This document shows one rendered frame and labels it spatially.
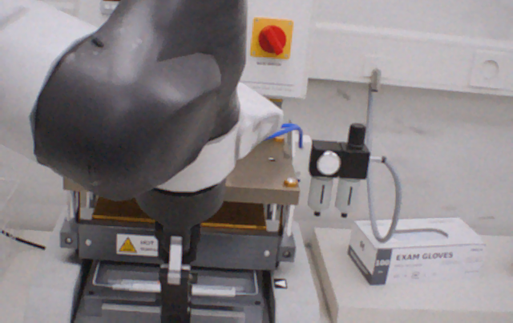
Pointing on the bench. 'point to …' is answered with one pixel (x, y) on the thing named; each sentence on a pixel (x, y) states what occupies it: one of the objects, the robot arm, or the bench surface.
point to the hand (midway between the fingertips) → (175, 310)
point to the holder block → (94, 305)
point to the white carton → (417, 251)
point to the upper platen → (249, 211)
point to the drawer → (126, 312)
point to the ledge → (493, 268)
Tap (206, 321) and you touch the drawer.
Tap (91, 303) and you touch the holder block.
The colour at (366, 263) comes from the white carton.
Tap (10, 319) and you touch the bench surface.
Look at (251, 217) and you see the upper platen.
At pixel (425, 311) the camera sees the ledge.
